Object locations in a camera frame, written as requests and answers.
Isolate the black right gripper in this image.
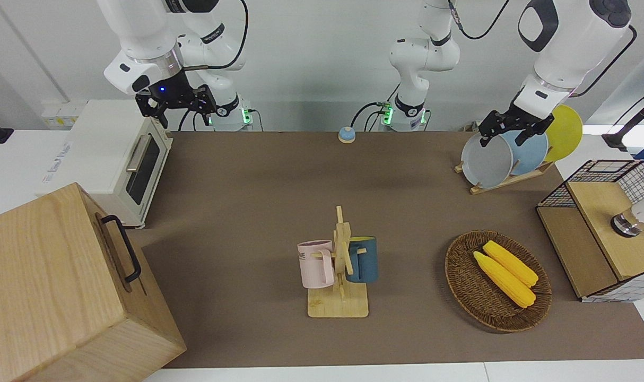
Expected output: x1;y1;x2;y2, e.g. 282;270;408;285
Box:
135;69;218;129

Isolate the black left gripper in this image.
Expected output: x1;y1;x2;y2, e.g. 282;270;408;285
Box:
478;106;557;149

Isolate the gray plate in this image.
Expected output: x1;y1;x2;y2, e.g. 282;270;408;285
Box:
461;132;514;189

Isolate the light blue plate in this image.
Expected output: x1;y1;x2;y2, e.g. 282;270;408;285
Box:
500;130;549;177

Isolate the wooden plate rack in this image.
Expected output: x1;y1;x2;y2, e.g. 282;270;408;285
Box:
455;161;555;195

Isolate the yellow plate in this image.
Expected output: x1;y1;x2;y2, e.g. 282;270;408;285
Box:
542;105;584;162

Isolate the wooden mug rack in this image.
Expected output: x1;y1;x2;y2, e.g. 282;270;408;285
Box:
307;206;369;318

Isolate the white toaster oven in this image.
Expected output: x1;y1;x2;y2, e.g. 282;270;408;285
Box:
36;100;173;229

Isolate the yellow corn cob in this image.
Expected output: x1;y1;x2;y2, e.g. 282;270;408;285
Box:
483;240;539;288
473;251;536;308

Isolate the brown wicker basket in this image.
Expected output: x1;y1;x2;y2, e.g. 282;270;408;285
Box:
445;230;552;333

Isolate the dark blue mug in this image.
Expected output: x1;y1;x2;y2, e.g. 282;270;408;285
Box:
346;236;379;283

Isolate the pink mug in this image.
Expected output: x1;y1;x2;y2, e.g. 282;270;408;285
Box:
297;240;336;290

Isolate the wooden drawer cabinet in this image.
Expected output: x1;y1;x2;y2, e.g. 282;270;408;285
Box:
0;183;187;382

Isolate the black base power cable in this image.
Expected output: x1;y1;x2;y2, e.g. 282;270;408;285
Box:
351;82;402;132
177;108;211;132

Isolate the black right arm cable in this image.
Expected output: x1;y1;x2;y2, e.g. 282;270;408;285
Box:
183;0;249;71

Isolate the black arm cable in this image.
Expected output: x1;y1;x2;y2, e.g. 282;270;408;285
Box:
183;0;249;71
448;0;511;41
569;24;638;99

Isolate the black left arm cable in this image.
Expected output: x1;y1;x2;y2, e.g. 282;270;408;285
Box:
448;0;511;41
569;24;638;99

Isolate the black camera stand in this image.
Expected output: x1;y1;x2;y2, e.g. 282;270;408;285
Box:
602;85;644;152

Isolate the yellowish wall socket strip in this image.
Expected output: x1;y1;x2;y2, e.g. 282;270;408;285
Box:
41;103;84;129

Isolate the black wire wooden shelf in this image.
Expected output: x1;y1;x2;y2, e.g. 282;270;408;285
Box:
536;159;644;303

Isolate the black drawer handle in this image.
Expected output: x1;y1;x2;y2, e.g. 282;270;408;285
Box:
100;214;142;283

